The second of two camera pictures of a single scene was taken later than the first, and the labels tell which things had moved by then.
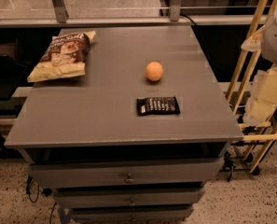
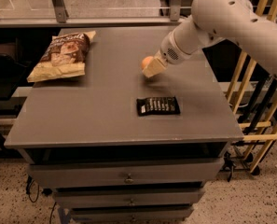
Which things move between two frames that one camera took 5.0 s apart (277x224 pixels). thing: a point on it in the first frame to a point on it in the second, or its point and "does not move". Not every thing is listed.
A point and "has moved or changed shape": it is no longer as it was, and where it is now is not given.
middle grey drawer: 128,198 does not move
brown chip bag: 65,56 does not move
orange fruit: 154,71 has moved or changed shape
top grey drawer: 130,172 does not move
